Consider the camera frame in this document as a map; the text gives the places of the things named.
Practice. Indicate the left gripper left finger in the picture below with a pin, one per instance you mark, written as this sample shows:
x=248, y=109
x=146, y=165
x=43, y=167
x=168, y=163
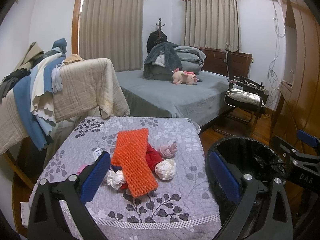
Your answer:
x=46, y=219

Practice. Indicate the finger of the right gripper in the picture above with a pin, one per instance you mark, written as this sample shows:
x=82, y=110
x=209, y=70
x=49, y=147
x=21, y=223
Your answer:
x=310, y=140

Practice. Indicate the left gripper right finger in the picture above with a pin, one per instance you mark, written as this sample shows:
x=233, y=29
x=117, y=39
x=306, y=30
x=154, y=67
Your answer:
x=243, y=189

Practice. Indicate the white plastic ball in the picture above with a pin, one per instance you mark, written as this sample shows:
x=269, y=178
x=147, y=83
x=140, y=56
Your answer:
x=114, y=179

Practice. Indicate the medicine box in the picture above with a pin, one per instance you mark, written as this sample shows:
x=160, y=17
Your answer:
x=96, y=153

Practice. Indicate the orange foam mesh sheet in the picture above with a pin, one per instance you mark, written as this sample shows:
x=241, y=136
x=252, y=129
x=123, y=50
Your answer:
x=128, y=138

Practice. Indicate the pink sock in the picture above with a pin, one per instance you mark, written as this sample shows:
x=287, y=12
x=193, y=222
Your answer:
x=168, y=151

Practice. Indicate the red cloth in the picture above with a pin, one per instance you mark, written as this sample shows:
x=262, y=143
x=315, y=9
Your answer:
x=137, y=166

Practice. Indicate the black trash bin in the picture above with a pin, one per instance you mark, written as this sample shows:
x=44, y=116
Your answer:
x=249, y=156

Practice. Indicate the wooden wardrobe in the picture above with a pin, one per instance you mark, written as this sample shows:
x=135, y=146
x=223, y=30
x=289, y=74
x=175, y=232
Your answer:
x=298, y=103

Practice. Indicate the floral grey quilt cover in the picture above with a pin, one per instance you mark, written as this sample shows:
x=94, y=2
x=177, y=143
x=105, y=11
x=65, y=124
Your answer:
x=180, y=208

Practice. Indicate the black chair with cushion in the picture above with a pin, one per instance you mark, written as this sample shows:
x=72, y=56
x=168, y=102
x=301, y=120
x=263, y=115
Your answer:
x=248, y=95

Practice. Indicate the grey bed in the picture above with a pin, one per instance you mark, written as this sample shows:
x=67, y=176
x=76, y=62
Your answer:
x=201, y=103

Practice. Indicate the blue and cream cloths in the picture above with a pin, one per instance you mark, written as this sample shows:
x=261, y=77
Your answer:
x=27, y=108

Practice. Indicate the wooden headboard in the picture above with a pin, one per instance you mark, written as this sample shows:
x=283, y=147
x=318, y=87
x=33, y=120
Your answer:
x=217, y=61

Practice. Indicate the beige quilt on rack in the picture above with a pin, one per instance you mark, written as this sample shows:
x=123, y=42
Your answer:
x=86, y=85

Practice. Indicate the pink plush pig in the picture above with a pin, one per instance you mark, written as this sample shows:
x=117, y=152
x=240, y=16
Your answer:
x=184, y=77

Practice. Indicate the right beige curtain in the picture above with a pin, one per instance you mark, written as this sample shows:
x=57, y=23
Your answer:
x=212, y=24

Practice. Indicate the beige curtain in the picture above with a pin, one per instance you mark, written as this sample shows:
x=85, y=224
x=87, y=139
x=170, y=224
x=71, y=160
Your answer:
x=112, y=29
x=212, y=24

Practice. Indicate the pile of grey blankets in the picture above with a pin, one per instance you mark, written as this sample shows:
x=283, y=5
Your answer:
x=166, y=57

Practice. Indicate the coat rack with jacket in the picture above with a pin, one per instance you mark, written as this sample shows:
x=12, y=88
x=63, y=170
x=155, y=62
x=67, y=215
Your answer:
x=156, y=37

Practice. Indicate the left beige curtain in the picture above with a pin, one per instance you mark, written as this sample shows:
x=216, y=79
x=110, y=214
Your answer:
x=112, y=29

